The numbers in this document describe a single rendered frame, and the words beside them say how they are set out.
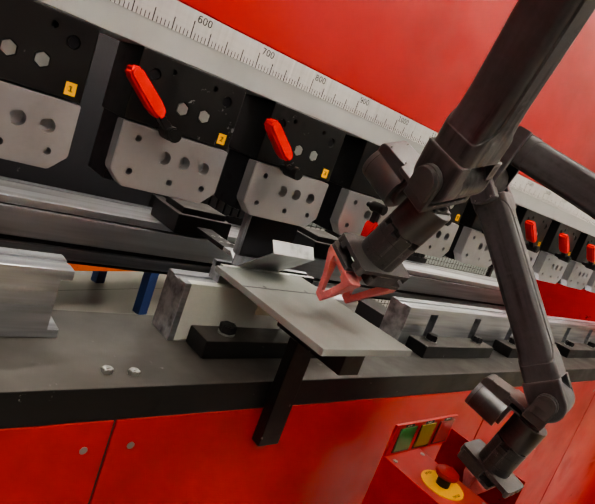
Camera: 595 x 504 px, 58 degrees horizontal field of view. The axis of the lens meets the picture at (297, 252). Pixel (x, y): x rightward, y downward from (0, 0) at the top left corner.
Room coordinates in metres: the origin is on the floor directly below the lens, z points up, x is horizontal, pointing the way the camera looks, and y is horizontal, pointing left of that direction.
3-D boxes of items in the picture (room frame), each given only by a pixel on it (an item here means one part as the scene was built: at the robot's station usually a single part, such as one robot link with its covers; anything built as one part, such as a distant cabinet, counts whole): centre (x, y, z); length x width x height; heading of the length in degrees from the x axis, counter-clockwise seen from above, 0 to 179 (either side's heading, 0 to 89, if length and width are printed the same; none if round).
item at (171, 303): (0.90, 0.02, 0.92); 0.39 x 0.06 x 0.10; 133
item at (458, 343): (1.24, -0.43, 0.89); 0.30 x 0.05 x 0.03; 133
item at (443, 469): (0.80, -0.35, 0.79); 0.04 x 0.04 x 0.04
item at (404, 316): (1.73, -0.87, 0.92); 1.68 x 0.06 x 0.10; 133
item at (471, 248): (1.26, -0.37, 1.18); 0.15 x 0.09 x 0.17; 133
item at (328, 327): (0.76, -0.05, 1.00); 0.26 x 0.18 x 0.01; 43
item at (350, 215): (0.98, -0.07, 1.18); 0.15 x 0.09 x 0.17; 133
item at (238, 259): (0.87, 0.06, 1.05); 0.10 x 0.02 x 0.10; 133
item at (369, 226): (0.93, -0.10, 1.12); 0.04 x 0.02 x 0.10; 43
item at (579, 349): (1.78, -1.01, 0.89); 0.30 x 0.05 x 0.03; 133
